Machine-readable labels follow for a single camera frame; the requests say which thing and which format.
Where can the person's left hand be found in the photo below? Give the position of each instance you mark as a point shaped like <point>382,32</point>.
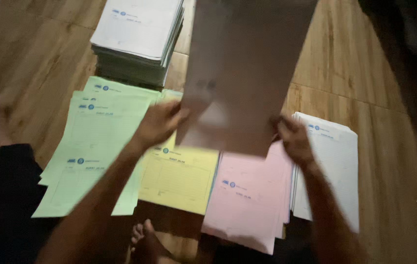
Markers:
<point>157,124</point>

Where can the person's right hand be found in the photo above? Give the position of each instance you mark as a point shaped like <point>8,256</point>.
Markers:
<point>294,141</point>

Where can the person's right fingers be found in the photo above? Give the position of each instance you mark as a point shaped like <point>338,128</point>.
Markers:
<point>281,126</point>

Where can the person's left fingers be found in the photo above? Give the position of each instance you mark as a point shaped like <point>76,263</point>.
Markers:
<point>174,110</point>

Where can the pink paper sheet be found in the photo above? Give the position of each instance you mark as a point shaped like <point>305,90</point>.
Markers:
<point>245,73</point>

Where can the low pile of white forms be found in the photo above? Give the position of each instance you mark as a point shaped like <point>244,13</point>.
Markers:
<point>331,168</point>

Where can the pile of yellow forms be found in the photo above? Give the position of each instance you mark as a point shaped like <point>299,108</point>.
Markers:
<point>179,179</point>

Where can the pile of pink forms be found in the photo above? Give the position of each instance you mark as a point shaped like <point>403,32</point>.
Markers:
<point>249,198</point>

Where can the tall stack of white forms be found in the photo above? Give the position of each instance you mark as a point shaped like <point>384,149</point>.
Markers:
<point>139,36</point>

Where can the pile of green forms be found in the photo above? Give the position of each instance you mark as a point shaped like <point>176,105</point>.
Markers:
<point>91,146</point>

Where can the person's foot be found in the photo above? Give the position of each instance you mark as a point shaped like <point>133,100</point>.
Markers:
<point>148,244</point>

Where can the person's left leg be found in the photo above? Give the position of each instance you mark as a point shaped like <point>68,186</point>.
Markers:
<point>7,198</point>

